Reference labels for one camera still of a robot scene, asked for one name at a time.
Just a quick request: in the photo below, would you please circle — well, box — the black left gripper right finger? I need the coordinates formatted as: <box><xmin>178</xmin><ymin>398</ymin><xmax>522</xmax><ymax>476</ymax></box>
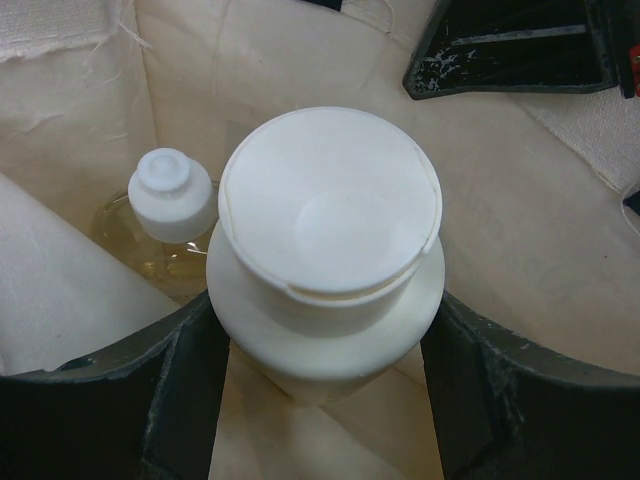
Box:
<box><xmin>420</xmin><ymin>294</ymin><xmax>639</xmax><ymax>479</ymax></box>

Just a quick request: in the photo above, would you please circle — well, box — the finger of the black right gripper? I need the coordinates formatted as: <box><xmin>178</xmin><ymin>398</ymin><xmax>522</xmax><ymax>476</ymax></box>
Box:
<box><xmin>403</xmin><ymin>0</ymin><xmax>630</xmax><ymax>100</ymax></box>

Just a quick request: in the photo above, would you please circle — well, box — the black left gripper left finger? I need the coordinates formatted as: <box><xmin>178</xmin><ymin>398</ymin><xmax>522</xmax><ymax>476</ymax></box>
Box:
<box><xmin>1</xmin><ymin>292</ymin><xmax>230</xmax><ymax>479</ymax></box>

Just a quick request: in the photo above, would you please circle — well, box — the clear yellow bottle white cap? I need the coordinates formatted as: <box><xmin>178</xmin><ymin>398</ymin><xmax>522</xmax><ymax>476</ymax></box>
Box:
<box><xmin>91</xmin><ymin>148</ymin><xmax>219</xmax><ymax>305</ymax></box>

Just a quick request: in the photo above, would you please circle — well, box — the white opaque lotion bottle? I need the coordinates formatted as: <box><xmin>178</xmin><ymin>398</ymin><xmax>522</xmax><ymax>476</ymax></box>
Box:
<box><xmin>206</xmin><ymin>106</ymin><xmax>445</xmax><ymax>404</ymax></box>

